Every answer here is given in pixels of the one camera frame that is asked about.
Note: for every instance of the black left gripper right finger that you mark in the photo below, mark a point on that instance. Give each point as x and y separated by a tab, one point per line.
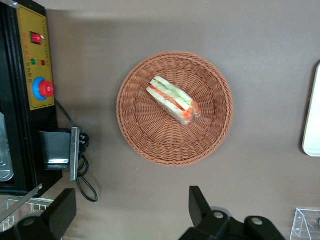
200	212

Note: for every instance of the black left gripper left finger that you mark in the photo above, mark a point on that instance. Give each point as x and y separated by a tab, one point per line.
62	210

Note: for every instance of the plastic-wrapped sandwich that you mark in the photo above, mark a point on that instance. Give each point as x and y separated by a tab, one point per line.
172	100

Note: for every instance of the brown woven wicker basket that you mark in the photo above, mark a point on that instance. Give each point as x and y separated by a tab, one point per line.
150	140

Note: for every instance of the white plastic tray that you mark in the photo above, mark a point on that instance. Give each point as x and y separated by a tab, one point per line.
313	125

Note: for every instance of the silver metal bar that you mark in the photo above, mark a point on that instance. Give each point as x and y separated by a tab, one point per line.
20	203

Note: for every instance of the grey metal plate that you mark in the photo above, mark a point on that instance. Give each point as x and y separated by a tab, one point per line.
74	155

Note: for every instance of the clear plastic container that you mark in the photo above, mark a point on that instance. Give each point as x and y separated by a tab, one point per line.
5	155

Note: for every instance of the black machine with yellow panel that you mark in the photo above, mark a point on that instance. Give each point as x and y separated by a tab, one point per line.
15	125

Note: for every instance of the clear acrylic box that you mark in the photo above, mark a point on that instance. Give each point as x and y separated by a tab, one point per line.
305	225

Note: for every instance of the red emergency stop button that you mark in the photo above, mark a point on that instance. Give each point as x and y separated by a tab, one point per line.
45	89

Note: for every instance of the red indicator light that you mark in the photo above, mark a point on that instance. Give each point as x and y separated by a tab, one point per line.
43	62

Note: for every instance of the green indicator light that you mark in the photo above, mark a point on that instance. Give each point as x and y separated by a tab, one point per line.
33	61

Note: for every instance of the black metal bracket box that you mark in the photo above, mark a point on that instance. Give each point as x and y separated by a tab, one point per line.
55	147

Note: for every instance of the red rocker power switch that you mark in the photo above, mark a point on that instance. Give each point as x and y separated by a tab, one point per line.
36	38

